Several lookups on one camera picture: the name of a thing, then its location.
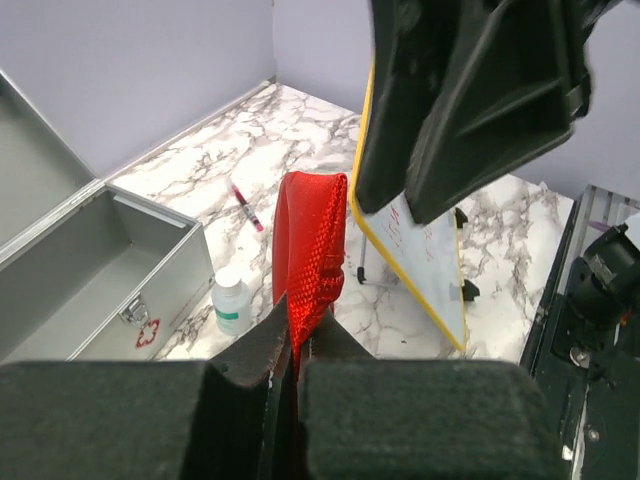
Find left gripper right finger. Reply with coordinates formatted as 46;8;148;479
298;315;565;479

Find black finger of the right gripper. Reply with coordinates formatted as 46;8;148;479
405;1;591;224

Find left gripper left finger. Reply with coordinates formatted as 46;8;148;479
1;303;290;479

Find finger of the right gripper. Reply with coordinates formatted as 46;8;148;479
355;1;480;213

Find red first aid pouch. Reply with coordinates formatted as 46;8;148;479
272;171;348;375

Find grey metal first aid box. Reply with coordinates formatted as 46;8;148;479
1;77;213;363

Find white plastic bottle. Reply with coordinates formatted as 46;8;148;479
211;266;251;337

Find red marker pen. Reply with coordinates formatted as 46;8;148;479
225;177;264;232

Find small whiteboard yellow frame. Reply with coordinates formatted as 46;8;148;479
348;71;480;351

